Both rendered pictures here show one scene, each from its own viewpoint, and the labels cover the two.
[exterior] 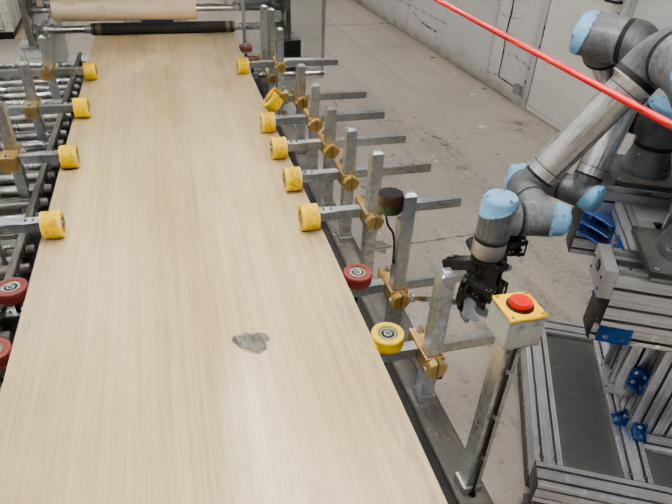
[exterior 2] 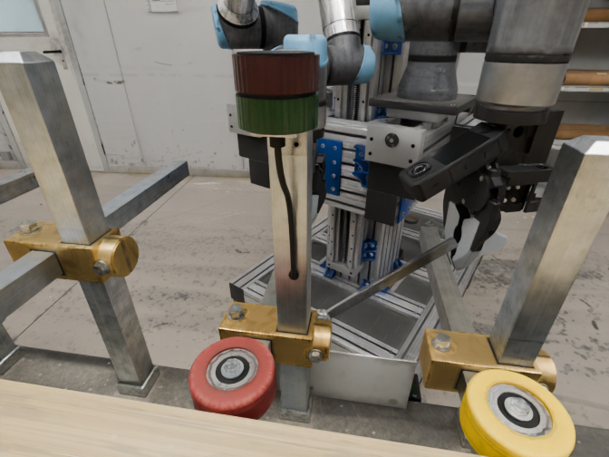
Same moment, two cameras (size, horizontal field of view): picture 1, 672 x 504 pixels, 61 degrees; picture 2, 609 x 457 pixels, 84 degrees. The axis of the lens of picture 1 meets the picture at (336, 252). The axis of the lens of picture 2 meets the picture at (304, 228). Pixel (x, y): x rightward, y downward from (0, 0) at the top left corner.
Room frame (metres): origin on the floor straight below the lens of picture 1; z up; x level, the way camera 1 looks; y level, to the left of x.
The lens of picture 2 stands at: (1.11, 0.10, 1.18)
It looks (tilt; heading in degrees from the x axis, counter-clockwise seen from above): 29 degrees down; 296
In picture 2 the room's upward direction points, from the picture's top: straight up
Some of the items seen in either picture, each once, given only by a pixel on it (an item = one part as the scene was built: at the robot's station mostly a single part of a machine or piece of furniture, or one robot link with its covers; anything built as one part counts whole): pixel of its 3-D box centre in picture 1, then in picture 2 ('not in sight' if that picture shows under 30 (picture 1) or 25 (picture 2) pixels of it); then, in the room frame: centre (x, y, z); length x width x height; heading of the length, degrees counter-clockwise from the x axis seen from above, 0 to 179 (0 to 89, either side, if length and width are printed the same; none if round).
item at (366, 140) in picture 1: (342, 141); not in sight; (2.03, 0.00, 0.95); 0.50 x 0.04 x 0.04; 107
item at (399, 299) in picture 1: (392, 288); (276, 335); (1.28, -0.16, 0.85); 0.14 x 0.06 x 0.05; 17
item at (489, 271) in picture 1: (484, 277); (501, 160); (1.07, -0.35, 1.05); 0.09 x 0.08 x 0.12; 37
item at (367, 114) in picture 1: (326, 117); not in sight; (2.27, 0.07, 0.95); 0.50 x 0.04 x 0.04; 107
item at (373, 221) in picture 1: (368, 212); (76, 251); (1.52, -0.09, 0.95); 0.14 x 0.06 x 0.05; 17
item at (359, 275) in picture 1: (356, 286); (237, 402); (1.26, -0.06, 0.85); 0.08 x 0.08 x 0.11
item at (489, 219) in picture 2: (465, 294); (480, 216); (1.08, -0.31, 0.99); 0.05 x 0.02 x 0.09; 127
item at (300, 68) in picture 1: (300, 117); not in sight; (2.45, 0.19, 0.87); 0.04 x 0.04 x 0.48; 17
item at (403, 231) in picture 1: (398, 269); (294, 285); (1.26, -0.17, 0.93); 0.04 x 0.04 x 0.48; 17
